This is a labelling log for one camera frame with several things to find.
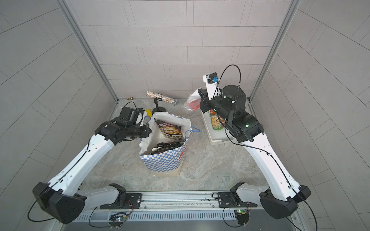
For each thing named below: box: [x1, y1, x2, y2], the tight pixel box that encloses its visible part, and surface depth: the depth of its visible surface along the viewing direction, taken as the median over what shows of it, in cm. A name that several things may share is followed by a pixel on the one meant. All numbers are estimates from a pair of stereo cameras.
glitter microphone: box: [145, 90, 179, 106], surface depth 96 cm
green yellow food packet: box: [209, 109, 225, 131], surface depth 104 cm
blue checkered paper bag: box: [138, 112, 200, 177], surface depth 71 cm
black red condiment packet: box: [148, 140, 186, 155], surface depth 67 cm
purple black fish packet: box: [154, 118, 183, 141], surface depth 87 cm
